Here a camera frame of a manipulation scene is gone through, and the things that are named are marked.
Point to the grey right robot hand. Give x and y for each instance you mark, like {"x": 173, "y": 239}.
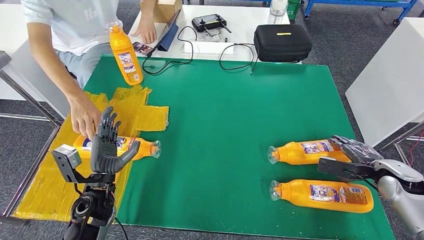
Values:
{"x": 359, "y": 152}

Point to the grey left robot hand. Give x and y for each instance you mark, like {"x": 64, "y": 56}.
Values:
{"x": 104, "y": 155}

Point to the person's left hand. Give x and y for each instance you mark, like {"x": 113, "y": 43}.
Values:
{"x": 147, "y": 31}

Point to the person's right hand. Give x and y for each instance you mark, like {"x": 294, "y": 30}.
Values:
{"x": 84, "y": 116}

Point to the orange detergent bottle clear cap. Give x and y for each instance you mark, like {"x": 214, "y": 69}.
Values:
{"x": 145, "y": 149}
{"x": 291, "y": 154}
{"x": 126, "y": 53}
{"x": 298, "y": 195}

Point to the person's left forearm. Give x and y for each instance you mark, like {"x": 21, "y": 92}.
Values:
{"x": 148, "y": 10}

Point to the person's right forearm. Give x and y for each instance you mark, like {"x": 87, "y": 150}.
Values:
{"x": 53, "y": 66}

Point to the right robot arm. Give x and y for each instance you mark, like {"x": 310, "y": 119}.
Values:
{"x": 400, "y": 192}

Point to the smartphone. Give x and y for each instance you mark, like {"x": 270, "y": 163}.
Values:
{"x": 142, "y": 48}

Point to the tablet in blue case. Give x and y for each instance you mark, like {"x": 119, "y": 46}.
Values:
{"x": 169, "y": 36}

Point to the brown cardboard box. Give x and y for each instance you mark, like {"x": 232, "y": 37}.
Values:
{"x": 165, "y": 11}

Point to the black remote controller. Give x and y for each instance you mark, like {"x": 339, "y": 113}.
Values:
{"x": 208, "y": 22}

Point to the yellow tape mat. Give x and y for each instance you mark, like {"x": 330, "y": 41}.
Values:
{"x": 49, "y": 185}

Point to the clear plastic stand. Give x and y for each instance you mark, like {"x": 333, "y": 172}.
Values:
{"x": 212, "y": 35}

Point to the person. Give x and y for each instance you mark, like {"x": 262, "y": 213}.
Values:
{"x": 76, "y": 23}

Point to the white table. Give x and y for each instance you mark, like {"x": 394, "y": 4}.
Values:
{"x": 13, "y": 49}
{"x": 387, "y": 82}
{"x": 245, "y": 20}

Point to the blue shelf cart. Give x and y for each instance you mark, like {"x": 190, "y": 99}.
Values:
{"x": 357, "y": 3}
{"x": 261, "y": 2}

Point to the black carry case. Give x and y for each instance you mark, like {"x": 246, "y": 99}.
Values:
{"x": 282, "y": 43}

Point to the green plastic crate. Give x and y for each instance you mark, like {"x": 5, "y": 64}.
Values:
{"x": 293, "y": 10}

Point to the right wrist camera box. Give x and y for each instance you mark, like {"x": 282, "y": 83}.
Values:
{"x": 338, "y": 169}

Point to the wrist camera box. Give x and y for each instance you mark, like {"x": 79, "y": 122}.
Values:
{"x": 338, "y": 169}
{"x": 66, "y": 157}

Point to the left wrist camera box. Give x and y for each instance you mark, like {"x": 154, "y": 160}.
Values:
{"x": 66, "y": 157}

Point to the grey metal table frame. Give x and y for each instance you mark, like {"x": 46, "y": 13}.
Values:
{"x": 30, "y": 99}
{"x": 402, "y": 136}

